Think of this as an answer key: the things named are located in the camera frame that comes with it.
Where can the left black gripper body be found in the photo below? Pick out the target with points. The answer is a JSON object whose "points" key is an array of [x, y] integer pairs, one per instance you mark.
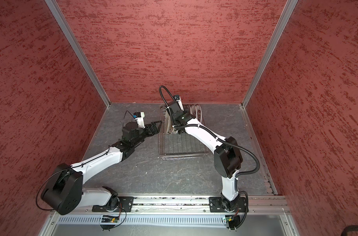
{"points": [[148, 131]]}

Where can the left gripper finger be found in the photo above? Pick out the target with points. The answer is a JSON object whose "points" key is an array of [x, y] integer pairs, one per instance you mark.
{"points": [[156, 128], [157, 123]]}

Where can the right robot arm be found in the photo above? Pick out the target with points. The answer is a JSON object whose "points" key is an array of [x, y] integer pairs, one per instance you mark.
{"points": [[227, 156]]}

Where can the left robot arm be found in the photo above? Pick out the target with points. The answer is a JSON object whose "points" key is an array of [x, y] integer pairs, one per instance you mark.
{"points": [[64, 191]]}

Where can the sunburst green rim plate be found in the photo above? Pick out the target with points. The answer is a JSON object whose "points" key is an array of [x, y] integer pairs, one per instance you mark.
{"points": [[190, 110]]}

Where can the left corner aluminium profile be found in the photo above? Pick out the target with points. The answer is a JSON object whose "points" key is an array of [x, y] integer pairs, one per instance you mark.
{"points": [[63, 24]]}

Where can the corner aluminium profile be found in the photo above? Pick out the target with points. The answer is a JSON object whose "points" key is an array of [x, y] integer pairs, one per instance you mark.
{"points": [[281, 24], [63, 24]]}

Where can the right corner aluminium profile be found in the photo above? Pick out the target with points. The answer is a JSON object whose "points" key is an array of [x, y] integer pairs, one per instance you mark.
{"points": [[281, 24]]}

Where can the metal wire dish rack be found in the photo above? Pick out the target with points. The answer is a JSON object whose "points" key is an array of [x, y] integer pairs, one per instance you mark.
{"points": [[172, 146]]}

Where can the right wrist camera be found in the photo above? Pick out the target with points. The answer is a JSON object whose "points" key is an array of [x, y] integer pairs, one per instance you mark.
{"points": [[179, 102]]}

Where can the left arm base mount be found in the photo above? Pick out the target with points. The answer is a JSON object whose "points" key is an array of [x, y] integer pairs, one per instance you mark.
{"points": [[120, 204]]}

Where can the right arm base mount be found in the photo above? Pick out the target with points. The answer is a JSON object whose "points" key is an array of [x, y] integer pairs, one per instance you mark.
{"points": [[218, 204]]}

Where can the white slotted cable duct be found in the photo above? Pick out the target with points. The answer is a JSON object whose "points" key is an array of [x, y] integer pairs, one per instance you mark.
{"points": [[216, 221]]}

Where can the aluminium front rail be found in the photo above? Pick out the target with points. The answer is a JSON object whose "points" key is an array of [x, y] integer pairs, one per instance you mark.
{"points": [[199, 204]]}

